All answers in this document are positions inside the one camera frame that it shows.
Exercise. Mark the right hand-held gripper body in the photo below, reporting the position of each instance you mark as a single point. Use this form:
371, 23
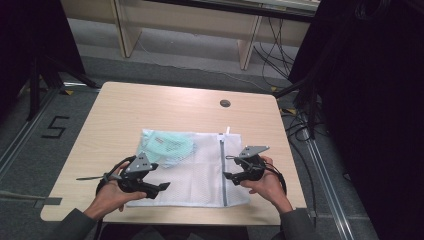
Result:
253, 168

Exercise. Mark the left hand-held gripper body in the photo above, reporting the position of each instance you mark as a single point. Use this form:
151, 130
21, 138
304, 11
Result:
136, 180

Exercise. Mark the white mesh laundry bag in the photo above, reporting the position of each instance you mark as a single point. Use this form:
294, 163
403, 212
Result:
196, 180

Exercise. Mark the mint green garment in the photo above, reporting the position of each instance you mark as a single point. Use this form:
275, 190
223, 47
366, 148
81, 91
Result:
166, 146

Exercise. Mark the person's right hand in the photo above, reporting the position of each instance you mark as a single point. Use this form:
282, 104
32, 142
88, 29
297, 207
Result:
270, 186

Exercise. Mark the person's left hand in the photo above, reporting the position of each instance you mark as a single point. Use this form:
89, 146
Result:
110, 198

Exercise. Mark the person's dark trousers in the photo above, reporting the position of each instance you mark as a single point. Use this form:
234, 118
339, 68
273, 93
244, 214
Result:
173, 234

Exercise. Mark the yellow black floor marker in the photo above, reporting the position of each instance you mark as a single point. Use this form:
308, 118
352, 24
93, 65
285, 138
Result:
290, 110
68, 92
275, 89

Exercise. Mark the dark round table grommet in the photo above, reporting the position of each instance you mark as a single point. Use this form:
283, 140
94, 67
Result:
225, 103

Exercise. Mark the black metal stand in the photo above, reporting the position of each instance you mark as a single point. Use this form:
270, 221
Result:
35, 86
311, 106

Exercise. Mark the grey tape strip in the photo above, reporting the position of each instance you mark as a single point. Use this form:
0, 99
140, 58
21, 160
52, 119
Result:
48, 201

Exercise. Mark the black curtain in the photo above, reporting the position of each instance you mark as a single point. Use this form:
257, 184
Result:
373, 100
33, 33

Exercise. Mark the light wooden desk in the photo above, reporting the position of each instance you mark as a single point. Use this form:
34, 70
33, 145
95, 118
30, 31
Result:
186, 20

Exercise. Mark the metal floor rail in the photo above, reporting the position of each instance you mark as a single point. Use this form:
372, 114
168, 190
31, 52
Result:
20, 140
328, 186

